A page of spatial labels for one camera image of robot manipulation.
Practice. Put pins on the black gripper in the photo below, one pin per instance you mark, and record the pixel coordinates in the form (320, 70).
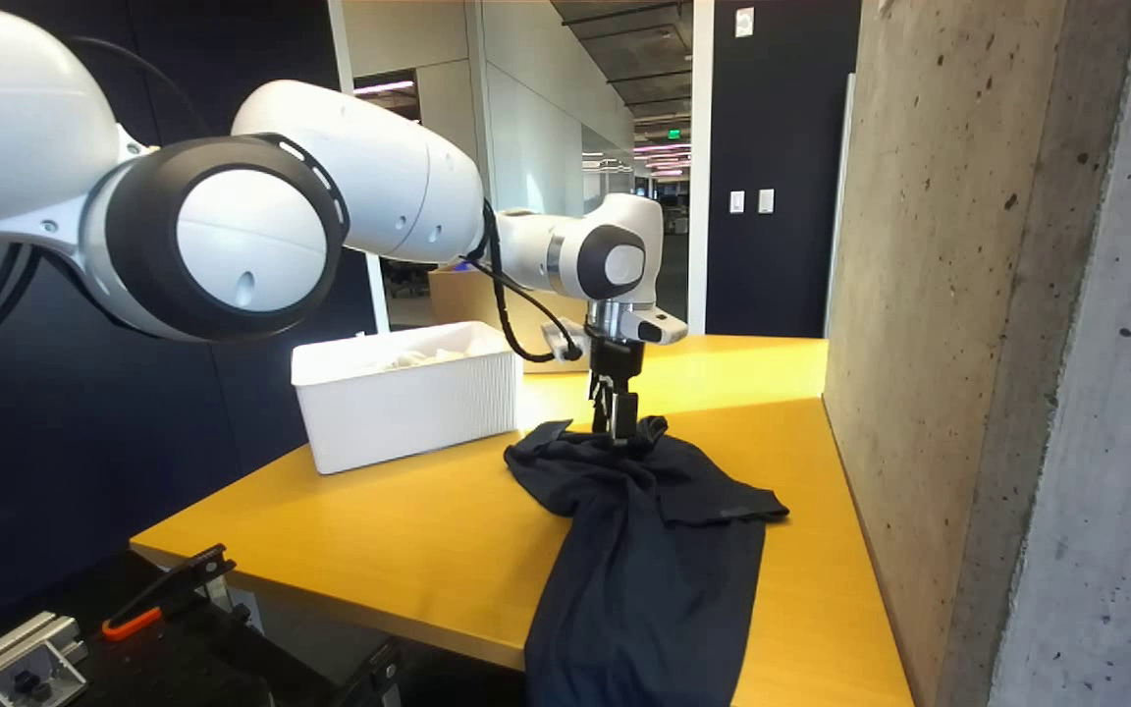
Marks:
(613, 353)

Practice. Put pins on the dark blue cloth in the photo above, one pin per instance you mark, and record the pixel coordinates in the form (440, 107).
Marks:
(650, 573)

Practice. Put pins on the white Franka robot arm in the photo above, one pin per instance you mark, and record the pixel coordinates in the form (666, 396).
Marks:
(384, 170)

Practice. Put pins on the white plastic basket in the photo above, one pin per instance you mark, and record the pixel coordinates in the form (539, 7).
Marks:
(403, 396)

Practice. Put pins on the dark blue partition panel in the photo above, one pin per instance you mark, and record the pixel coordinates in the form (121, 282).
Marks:
(137, 432)

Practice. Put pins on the orange black bar clamp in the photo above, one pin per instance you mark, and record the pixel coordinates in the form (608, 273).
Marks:
(159, 594)

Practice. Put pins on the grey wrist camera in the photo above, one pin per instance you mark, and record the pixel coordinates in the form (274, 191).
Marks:
(663, 328)

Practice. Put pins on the white wall switch plate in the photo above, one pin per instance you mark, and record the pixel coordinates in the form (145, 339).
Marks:
(736, 200)
(769, 200)
(743, 22)

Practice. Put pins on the aluminium extrusion rail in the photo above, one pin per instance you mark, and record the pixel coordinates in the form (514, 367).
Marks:
(1, 662)

